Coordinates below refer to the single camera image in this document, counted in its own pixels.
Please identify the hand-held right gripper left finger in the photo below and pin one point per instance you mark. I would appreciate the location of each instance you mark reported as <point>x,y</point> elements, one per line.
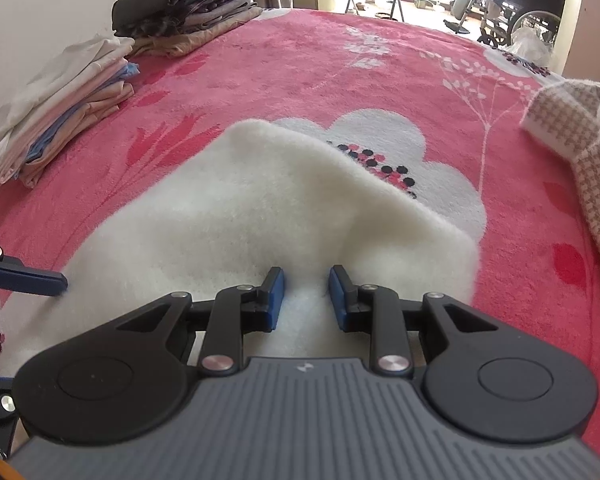
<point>276,300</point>

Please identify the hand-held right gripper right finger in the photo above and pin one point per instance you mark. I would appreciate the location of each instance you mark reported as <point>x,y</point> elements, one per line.
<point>339,300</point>

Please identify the cream fleece sweater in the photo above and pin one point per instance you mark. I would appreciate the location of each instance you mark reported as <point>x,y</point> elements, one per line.
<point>280,210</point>

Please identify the stack of pale folded clothes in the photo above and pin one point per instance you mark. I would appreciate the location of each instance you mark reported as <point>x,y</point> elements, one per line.
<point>60,105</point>

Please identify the stack of dark folded clothes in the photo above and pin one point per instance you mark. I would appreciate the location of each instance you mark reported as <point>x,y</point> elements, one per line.
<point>190,5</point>

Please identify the red floral blanket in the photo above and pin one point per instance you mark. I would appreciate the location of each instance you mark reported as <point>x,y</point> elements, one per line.
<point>305,70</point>

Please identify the houndstooth garment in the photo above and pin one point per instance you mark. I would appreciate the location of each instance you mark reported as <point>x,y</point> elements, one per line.
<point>595,170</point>

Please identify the white plastic bag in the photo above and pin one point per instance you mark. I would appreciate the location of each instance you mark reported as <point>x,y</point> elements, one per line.
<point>530,42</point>

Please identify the black wheelchair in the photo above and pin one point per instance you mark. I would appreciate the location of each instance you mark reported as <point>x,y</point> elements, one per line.
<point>520,5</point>

